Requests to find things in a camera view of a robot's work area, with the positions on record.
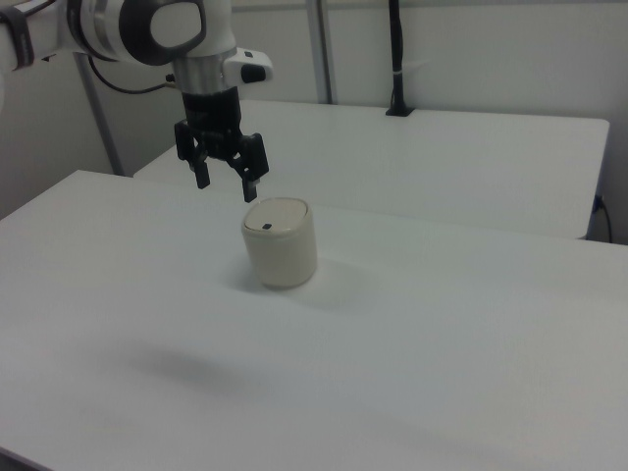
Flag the aluminium frame post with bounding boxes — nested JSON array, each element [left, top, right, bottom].
[[72, 52, 125, 177], [305, 0, 340, 105]]

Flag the cream round trash bin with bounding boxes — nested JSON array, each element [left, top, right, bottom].
[[240, 196, 319, 290]]

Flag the cream trash bin lid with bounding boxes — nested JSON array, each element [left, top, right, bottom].
[[243, 197, 308, 240]]

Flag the black pole with clamp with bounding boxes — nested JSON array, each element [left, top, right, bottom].
[[385, 0, 417, 118]]

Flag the white cable tie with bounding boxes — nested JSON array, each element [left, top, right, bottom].
[[392, 60, 431, 79]]

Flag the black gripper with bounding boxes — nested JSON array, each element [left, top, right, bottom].
[[174, 87, 271, 204]]

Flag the dark velcro strap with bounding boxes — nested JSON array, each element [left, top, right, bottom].
[[0, 8, 36, 71]]

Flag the black hanging cable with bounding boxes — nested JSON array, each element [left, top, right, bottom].
[[594, 194, 615, 242]]

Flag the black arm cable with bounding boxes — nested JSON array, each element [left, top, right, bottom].
[[86, 54, 181, 94]]

